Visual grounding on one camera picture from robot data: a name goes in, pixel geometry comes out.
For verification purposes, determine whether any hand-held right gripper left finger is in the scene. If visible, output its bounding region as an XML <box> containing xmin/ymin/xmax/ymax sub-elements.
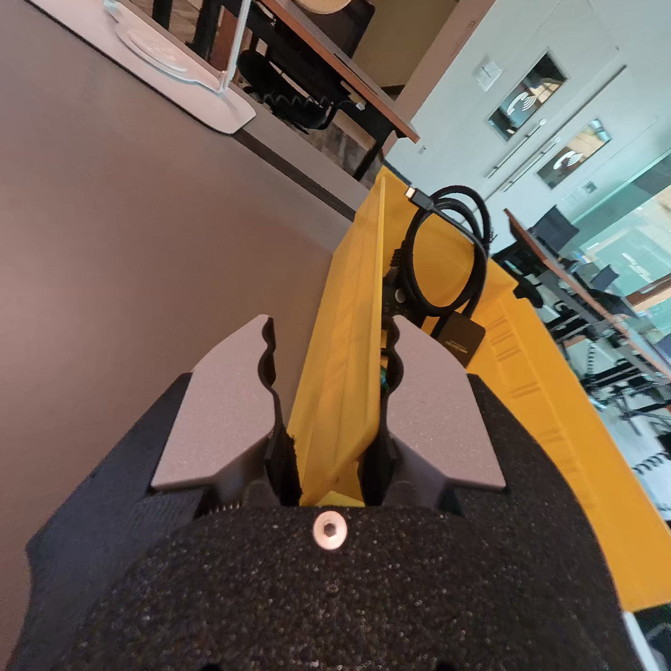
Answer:
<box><xmin>150</xmin><ymin>315</ymin><xmax>303</xmax><ymax>507</ymax></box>

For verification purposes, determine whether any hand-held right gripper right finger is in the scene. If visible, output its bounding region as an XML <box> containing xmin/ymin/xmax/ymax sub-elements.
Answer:
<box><xmin>364</xmin><ymin>315</ymin><xmax>506</xmax><ymax>505</ymax></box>

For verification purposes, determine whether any small black square adapter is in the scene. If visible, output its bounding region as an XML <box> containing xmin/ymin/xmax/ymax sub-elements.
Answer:
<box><xmin>432</xmin><ymin>313</ymin><xmax>486</xmax><ymax>369</ymax></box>

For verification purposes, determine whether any yellow plastic bin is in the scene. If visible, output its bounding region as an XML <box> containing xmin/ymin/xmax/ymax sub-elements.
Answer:
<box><xmin>286</xmin><ymin>167</ymin><xmax>671</xmax><ymax>614</ymax></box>

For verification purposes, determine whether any thin black USB cable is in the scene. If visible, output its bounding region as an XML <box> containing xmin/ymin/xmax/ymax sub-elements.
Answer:
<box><xmin>401</xmin><ymin>185</ymin><xmax>495</xmax><ymax>322</ymax></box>

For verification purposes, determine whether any grey desk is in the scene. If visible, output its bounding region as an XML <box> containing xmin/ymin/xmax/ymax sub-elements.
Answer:
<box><xmin>0</xmin><ymin>0</ymin><xmax>386</xmax><ymax>671</ymax></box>

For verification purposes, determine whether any wooden desk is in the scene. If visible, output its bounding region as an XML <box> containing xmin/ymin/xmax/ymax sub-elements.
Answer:
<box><xmin>503</xmin><ymin>209</ymin><xmax>671</xmax><ymax>415</ymax></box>
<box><xmin>252</xmin><ymin>0</ymin><xmax>421</xmax><ymax>181</ymax></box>

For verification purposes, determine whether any white wall sign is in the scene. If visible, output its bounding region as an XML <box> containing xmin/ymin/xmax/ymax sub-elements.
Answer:
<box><xmin>472</xmin><ymin>60</ymin><xmax>505</xmax><ymax>91</ymax></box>

